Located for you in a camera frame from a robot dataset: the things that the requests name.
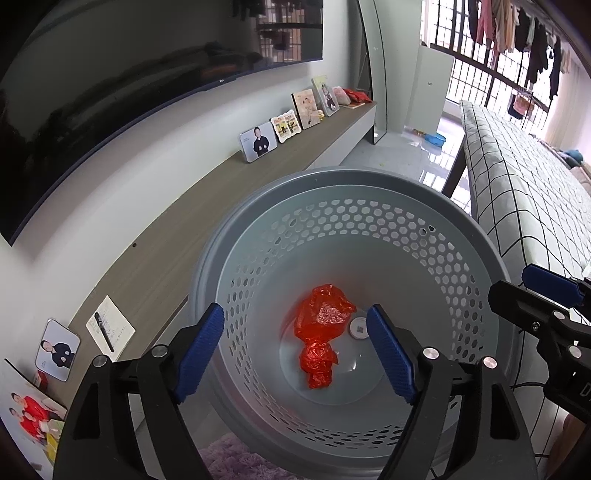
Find red plastic bag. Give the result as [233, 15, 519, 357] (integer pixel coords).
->
[294, 284, 356, 389]

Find white notepad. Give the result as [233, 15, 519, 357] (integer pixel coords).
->
[86, 296, 135, 362]

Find wooden tv console shelf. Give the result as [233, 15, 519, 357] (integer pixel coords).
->
[48, 104, 377, 406]

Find black pen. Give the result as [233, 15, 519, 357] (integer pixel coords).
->
[93, 311, 115, 353]

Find checkered white tablecloth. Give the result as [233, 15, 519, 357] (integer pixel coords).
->
[460, 101, 590, 284]

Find purple fluffy rug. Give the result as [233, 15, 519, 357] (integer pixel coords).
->
[199, 433, 294, 480]

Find grey perforated laundry basket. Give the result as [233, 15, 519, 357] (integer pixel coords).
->
[189, 167, 519, 479]

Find red shirts family photo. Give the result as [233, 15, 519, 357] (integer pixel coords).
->
[1, 359, 66, 479]

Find blue floor basin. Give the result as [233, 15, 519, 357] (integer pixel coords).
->
[424, 133, 446, 148]

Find grey cabinet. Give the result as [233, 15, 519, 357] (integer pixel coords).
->
[406, 46, 454, 134]

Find hanging laundry clothes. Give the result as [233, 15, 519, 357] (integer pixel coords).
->
[462, 1, 572, 120]

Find red folded cloth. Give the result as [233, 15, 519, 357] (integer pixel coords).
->
[344, 89, 373, 109]

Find leaning grey mirror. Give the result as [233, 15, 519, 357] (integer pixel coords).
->
[358, 0, 389, 145]

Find large black television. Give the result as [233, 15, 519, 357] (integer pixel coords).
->
[1, 0, 325, 243]

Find small man portrait frame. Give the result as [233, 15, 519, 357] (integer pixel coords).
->
[35, 319, 80, 382]

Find man portrait photo frame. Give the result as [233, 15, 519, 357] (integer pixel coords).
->
[239, 121, 277, 163]

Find yellow scalloped photo frame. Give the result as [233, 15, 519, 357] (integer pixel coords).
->
[270, 109, 303, 143]

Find baby photo canvas frame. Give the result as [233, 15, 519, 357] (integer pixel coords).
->
[291, 88, 321, 130]

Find child photo white frame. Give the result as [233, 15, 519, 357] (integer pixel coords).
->
[311, 75, 339, 116]

